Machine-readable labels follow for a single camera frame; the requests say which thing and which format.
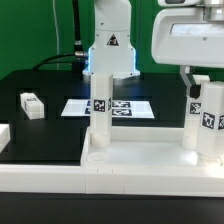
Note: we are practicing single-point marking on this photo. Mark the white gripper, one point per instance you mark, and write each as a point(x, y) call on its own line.
point(181, 36)

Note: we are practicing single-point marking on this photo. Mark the white desk tabletop tray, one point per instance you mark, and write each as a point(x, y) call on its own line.
point(144, 147)

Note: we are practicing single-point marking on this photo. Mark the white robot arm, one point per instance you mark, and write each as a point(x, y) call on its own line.
point(112, 51)

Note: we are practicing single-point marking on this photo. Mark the white marker sheet with tags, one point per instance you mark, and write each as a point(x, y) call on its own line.
point(120, 109)

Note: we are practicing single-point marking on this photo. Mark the white front fence bar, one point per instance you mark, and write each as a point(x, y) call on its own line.
point(173, 181)

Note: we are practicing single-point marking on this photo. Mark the white left fence block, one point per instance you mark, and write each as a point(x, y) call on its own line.
point(4, 136)

